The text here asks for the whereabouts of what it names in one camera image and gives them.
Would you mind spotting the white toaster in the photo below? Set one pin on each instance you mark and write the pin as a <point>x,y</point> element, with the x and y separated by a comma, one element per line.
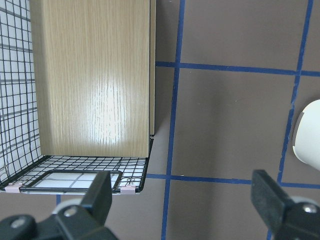
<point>306,135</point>

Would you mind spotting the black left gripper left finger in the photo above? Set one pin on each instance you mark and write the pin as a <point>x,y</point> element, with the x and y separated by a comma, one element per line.
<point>90,214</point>

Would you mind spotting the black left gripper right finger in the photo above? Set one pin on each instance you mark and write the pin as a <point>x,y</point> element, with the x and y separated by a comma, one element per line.
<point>287,217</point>

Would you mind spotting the wire basket with wood shelf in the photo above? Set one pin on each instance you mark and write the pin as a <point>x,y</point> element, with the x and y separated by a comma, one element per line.
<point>77,94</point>

